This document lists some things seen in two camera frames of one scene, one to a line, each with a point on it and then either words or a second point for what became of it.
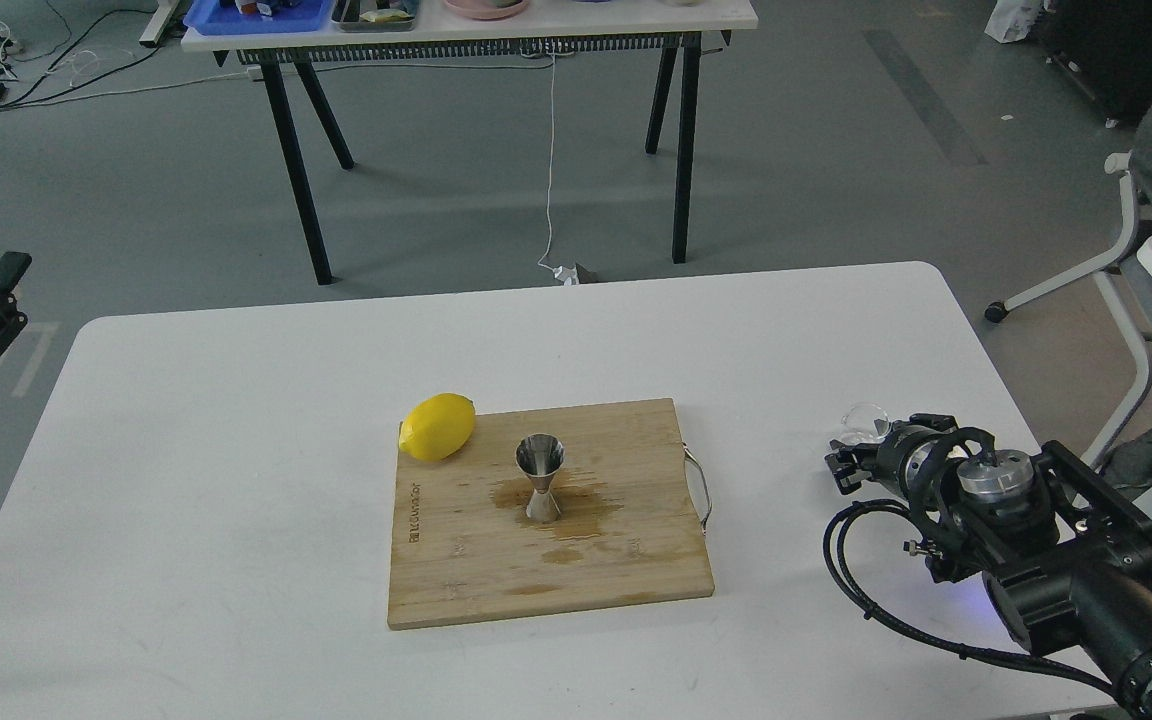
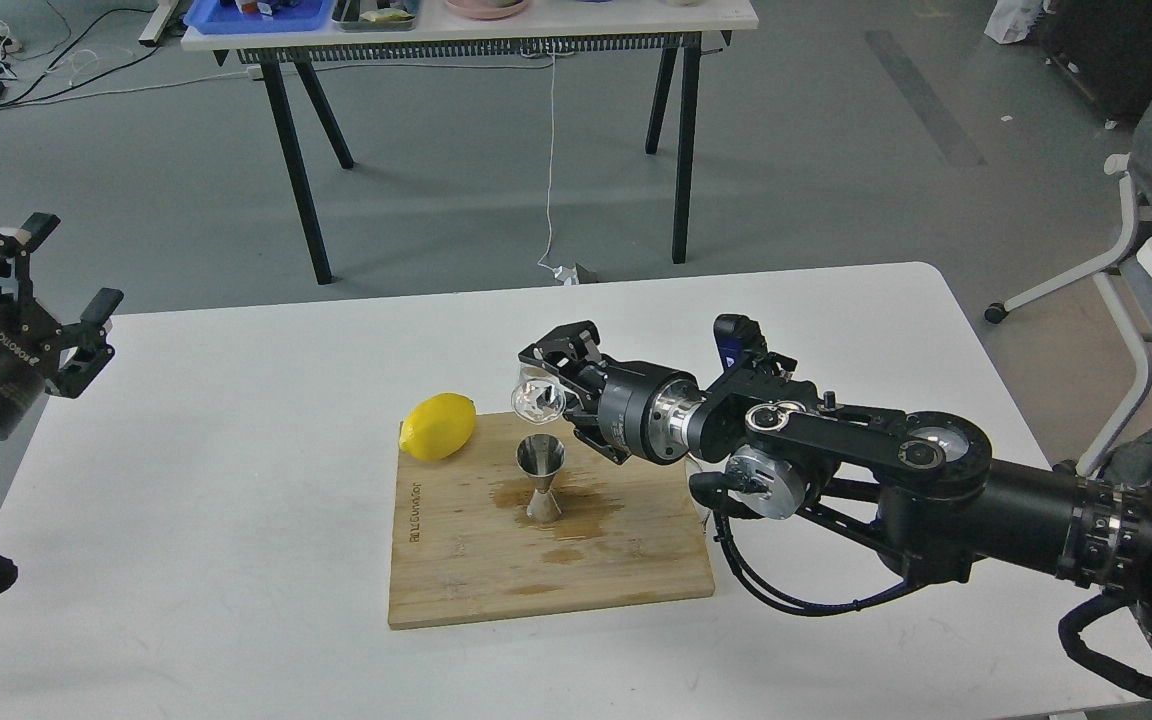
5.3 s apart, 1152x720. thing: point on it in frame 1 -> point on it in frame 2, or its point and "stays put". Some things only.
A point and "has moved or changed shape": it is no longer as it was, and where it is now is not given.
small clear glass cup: (858, 425) has moved or changed shape
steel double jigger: (540, 456) stays put
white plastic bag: (1011, 20) stays put
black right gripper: (910, 455) -> (644, 408)
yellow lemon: (438, 427) stays put
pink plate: (484, 9) stays put
